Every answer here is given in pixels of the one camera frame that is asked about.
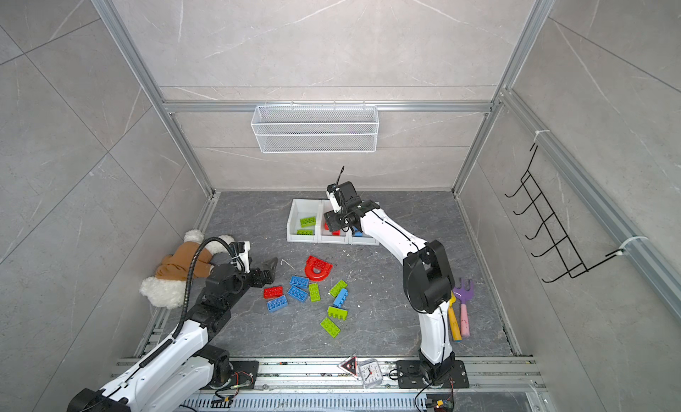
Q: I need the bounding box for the red arch lego piece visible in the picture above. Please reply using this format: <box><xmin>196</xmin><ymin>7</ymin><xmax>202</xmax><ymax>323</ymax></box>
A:
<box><xmin>304</xmin><ymin>256</ymin><xmax>333</xmax><ymax>282</ymax></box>

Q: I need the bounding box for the blue lego brick slanted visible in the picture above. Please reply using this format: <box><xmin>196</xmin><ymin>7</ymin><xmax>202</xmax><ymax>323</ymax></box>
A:
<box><xmin>333</xmin><ymin>288</ymin><xmax>349</xmax><ymax>308</ymax></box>

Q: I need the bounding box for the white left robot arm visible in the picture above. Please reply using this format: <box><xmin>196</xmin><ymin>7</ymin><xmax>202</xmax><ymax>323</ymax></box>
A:
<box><xmin>67</xmin><ymin>229</ymin><xmax>278</xmax><ymax>411</ymax></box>

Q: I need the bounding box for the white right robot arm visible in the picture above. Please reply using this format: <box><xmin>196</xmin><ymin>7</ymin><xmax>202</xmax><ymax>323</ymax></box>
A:
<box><xmin>325</xmin><ymin>182</ymin><xmax>455</xmax><ymax>375</ymax></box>

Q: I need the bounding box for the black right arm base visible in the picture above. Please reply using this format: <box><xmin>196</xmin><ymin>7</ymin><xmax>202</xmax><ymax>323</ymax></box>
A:
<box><xmin>388</xmin><ymin>353</ymin><xmax>470</xmax><ymax>389</ymax></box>

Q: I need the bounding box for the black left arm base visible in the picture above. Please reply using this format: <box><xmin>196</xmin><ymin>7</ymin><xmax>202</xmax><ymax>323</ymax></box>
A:
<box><xmin>207</xmin><ymin>346</ymin><xmax>260</xmax><ymax>390</ymax></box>

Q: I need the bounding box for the white middle sorting bin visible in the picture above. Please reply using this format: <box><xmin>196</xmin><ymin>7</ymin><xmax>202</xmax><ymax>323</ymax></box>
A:
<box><xmin>315</xmin><ymin>199</ymin><xmax>352</xmax><ymax>245</ymax></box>

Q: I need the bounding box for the white left sorting bin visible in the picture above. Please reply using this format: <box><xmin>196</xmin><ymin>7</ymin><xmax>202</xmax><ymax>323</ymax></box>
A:
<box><xmin>287</xmin><ymin>199</ymin><xmax>322</xmax><ymax>244</ymax></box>

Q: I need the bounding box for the green lego brick upright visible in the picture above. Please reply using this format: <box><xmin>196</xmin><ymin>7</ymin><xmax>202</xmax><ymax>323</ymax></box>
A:
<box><xmin>308</xmin><ymin>283</ymin><xmax>321</xmax><ymax>303</ymax></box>

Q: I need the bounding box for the green lego brick toothed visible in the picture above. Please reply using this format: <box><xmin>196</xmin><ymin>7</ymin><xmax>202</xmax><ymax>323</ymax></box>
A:
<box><xmin>327</xmin><ymin>307</ymin><xmax>348</xmax><ymax>321</ymax></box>

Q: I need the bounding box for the green lego brick bottom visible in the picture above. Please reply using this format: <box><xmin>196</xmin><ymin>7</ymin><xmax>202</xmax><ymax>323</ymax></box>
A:
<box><xmin>320</xmin><ymin>317</ymin><xmax>341</xmax><ymax>339</ymax></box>

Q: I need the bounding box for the white brown plush toy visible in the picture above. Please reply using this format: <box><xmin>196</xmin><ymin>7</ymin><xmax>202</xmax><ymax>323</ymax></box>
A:
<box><xmin>139</xmin><ymin>229</ymin><xmax>227</xmax><ymax>310</ymax></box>

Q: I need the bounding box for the red warning triangle toy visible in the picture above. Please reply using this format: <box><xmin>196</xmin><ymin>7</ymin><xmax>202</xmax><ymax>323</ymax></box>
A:
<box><xmin>338</xmin><ymin>355</ymin><xmax>359</xmax><ymax>378</ymax></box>

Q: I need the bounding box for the small white alarm clock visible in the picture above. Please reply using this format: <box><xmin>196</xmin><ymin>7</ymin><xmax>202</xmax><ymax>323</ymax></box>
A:
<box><xmin>358</xmin><ymin>359</ymin><xmax>383</xmax><ymax>389</ymax></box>

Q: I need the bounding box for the white wire mesh basket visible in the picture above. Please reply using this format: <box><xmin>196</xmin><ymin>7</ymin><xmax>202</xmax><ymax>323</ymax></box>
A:
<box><xmin>251</xmin><ymin>105</ymin><xmax>380</xmax><ymax>153</ymax></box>

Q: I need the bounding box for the black wire hook rack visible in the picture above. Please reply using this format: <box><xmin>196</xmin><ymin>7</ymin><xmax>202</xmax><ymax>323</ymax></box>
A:
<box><xmin>505</xmin><ymin>144</ymin><xmax>648</xmax><ymax>284</ymax></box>

